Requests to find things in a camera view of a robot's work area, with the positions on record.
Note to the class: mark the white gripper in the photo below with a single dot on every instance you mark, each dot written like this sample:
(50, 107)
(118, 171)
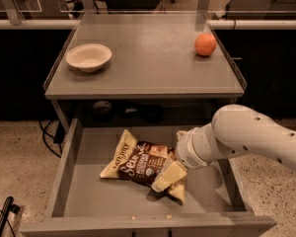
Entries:
(187, 150)

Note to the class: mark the brown and yellow chip bag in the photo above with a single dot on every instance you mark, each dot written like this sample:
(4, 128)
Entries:
(141, 162)

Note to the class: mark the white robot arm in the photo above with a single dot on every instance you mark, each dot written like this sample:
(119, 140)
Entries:
(234, 131)

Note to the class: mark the dark round object under counter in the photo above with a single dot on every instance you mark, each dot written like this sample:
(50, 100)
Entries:
(102, 109)

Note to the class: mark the grey counter cabinet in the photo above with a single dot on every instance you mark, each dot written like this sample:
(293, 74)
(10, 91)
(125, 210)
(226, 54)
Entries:
(153, 57)

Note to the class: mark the grey open top drawer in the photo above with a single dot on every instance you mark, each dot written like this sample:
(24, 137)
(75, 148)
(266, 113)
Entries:
(82, 204)

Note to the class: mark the orange fruit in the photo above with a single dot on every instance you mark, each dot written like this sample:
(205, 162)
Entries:
(205, 44)

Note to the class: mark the white paper bowl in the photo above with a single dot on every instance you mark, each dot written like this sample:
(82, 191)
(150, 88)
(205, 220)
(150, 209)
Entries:
(88, 57)

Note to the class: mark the black stand bottom left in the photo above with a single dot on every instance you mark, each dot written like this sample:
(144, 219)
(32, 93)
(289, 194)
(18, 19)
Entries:
(8, 207)

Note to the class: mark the white horizontal rail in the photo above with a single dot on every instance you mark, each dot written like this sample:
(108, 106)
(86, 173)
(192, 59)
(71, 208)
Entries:
(213, 24)

